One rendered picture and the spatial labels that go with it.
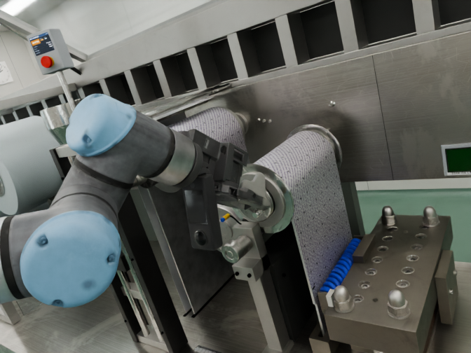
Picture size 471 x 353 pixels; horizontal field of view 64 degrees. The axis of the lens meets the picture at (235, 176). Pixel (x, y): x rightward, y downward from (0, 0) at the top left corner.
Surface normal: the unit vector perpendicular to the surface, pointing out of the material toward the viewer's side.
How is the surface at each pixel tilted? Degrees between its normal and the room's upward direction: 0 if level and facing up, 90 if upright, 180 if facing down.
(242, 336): 0
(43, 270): 90
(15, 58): 90
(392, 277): 0
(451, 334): 0
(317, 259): 90
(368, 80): 90
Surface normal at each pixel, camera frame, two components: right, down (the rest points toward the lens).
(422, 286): -0.27, -0.92
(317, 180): 0.79, -0.04
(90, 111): -0.60, -0.29
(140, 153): 0.64, 0.43
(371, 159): -0.55, 0.40
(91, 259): 0.29, 0.20
